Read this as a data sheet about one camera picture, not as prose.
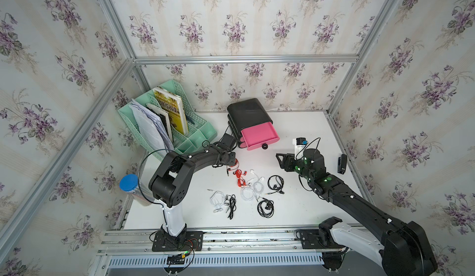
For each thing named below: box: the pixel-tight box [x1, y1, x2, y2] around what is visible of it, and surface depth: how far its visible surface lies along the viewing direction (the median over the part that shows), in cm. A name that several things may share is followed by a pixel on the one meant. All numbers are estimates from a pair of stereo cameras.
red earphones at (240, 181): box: [233, 168, 248, 188], surface depth 92 cm
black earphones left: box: [227, 194, 237, 220], surface depth 84 cm
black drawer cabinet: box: [226, 97, 273, 148], surface depth 100 cm
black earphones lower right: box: [256, 197, 275, 219], surface depth 83 cm
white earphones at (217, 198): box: [206, 189, 226, 213], surface depth 86 cm
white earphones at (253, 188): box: [239, 168, 265, 202], surface depth 89 cm
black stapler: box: [337, 153, 348, 175], surface depth 95 cm
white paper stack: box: [128, 98, 174, 156], surface depth 86 cm
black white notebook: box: [145, 102, 174, 143], surface depth 95 cm
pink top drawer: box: [240, 121, 281, 151], surface depth 94 cm
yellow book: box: [152, 86, 189, 136], surface depth 96 cm
